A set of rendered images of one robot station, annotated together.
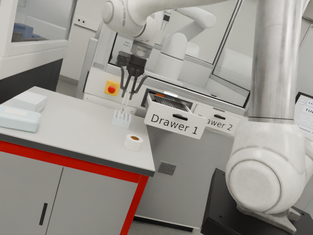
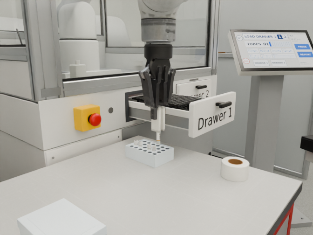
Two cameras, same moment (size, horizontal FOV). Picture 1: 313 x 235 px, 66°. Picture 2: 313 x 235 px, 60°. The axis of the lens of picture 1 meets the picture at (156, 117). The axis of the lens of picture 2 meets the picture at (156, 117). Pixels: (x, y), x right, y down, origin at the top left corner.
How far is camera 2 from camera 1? 0.81 m
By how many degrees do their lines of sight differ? 36
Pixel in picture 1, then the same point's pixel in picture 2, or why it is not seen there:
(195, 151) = (188, 139)
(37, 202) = not seen: outside the picture
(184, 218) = not seen: hidden behind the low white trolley
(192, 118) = (226, 99)
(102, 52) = (47, 65)
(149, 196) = not seen: hidden behind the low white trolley
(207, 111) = (188, 87)
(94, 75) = (50, 112)
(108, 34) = (46, 28)
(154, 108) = (198, 111)
